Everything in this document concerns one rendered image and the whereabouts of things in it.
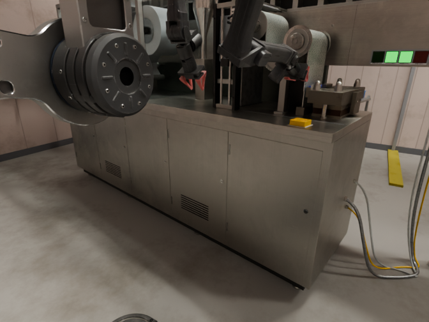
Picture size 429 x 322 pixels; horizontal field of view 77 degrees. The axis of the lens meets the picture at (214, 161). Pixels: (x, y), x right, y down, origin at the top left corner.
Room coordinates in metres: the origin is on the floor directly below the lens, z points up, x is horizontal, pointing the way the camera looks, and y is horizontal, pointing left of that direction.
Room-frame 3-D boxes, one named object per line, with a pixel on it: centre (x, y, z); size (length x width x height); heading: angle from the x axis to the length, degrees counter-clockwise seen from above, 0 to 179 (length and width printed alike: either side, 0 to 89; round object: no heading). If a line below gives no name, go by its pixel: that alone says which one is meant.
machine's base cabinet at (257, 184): (2.09, 0.28, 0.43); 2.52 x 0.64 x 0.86; 50
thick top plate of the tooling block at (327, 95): (1.45, -0.64, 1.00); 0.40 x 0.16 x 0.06; 140
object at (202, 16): (1.99, 0.08, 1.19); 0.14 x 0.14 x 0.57
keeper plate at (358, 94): (1.41, -0.72, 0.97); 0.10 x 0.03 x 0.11; 140
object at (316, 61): (1.50, -0.52, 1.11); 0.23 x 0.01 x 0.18; 140
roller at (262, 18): (1.71, -0.29, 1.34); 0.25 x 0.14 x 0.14; 140
